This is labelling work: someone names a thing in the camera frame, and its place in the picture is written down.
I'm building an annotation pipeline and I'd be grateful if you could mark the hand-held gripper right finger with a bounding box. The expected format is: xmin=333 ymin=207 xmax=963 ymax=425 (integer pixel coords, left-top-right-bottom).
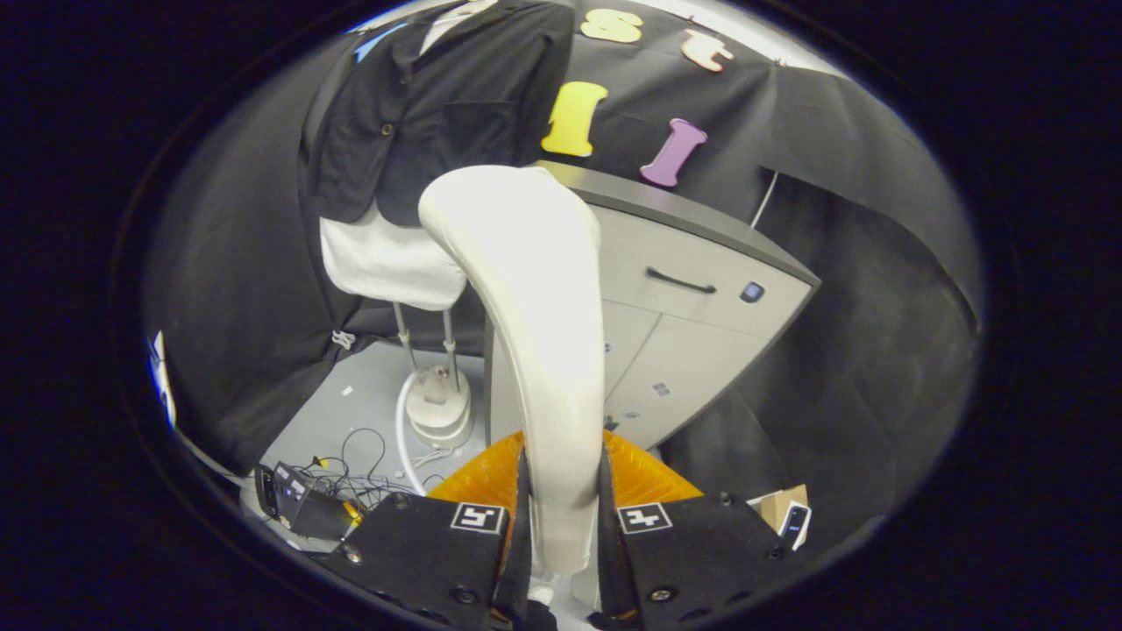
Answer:
xmin=599 ymin=429 xmax=797 ymax=631

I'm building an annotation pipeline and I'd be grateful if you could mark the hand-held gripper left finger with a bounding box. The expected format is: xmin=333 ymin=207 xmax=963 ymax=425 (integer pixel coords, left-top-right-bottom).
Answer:
xmin=320 ymin=429 xmax=536 ymax=631

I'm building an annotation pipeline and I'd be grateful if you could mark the white garment steamer base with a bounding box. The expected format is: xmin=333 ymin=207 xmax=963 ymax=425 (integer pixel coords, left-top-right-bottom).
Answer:
xmin=390 ymin=301 xmax=476 ymax=451

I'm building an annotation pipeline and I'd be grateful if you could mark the white garment steamer nozzle with hose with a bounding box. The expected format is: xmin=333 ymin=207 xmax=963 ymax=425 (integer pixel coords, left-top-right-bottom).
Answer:
xmin=394 ymin=165 xmax=606 ymax=610

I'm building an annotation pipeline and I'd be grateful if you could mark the white shirt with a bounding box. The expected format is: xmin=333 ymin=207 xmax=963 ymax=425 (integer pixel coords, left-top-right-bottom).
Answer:
xmin=318 ymin=0 xmax=501 ymax=312

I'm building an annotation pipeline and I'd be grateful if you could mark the black suit jacket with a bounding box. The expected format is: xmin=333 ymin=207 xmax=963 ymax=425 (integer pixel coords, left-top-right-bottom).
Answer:
xmin=298 ymin=0 xmax=577 ymax=229

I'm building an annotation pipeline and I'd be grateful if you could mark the small cardboard box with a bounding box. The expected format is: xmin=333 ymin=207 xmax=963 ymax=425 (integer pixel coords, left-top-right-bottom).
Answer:
xmin=749 ymin=485 xmax=809 ymax=531

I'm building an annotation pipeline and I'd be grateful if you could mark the black handheld device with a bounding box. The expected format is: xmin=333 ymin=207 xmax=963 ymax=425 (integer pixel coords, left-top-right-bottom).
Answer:
xmin=778 ymin=501 xmax=813 ymax=551

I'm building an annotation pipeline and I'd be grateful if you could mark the black electronic box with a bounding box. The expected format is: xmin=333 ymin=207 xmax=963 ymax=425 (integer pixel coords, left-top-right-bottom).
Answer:
xmin=254 ymin=462 xmax=360 ymax=542

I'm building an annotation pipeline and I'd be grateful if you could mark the black backdrop cloth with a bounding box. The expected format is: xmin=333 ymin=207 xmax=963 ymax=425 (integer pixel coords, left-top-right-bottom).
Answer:
xmin=140 ymin=0 xmax=987 ymax=544

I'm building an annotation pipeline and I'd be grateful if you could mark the grey cabinet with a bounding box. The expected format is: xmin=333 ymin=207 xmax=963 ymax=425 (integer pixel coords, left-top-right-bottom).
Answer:
xmin=485 ymin=160 xmax=823 ymax=452

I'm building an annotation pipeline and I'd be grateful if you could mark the tangle of thin cables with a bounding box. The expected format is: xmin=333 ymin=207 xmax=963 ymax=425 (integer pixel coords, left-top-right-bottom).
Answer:
xmin=302 ymin=427 xmax=444 ymax=514

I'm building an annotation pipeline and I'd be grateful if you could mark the white wall cable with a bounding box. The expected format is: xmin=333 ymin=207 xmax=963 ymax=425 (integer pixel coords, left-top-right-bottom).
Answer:
xmin=752 ymin=171 xmax=779 ymax=230

